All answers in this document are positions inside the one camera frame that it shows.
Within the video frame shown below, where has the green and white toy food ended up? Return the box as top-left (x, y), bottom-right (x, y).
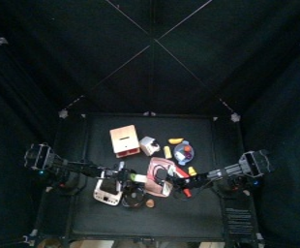
top-left (130, 173), bottom-right (150, 184)

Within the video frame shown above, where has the red toy sausage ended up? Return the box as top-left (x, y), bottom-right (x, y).
top-left (175, 166), bottom-right (194, 199)

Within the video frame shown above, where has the black toy frying pan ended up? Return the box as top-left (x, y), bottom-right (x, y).
top-left (120, 184), bottom-right (148, 209)

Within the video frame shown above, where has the pink toy tray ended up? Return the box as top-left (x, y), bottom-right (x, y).
top-left (144, 156), bottom-right (179, 199)

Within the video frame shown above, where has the blue toy bowl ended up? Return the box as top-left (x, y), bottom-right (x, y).
top-left (172, 140), bottom-right (196, 167)

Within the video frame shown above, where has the white toy cash register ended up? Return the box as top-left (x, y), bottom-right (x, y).
top-left (92, 178), bottom-right (124, 207)

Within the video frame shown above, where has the yellow toy corn piece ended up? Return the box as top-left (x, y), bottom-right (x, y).
top-left (163, 145), bottom-right (175, 160)

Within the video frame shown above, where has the small white toy appliance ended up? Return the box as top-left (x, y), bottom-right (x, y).
top-left (139, 136), bottom-right (162, 157)

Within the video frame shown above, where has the wooden toy toaster box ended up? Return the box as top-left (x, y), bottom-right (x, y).
top-left (108, 124), bottom-right (143, 159)

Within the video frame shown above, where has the white label sticker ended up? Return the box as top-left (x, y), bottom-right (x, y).
top-left (226, 207), bottom-right (254, 235)

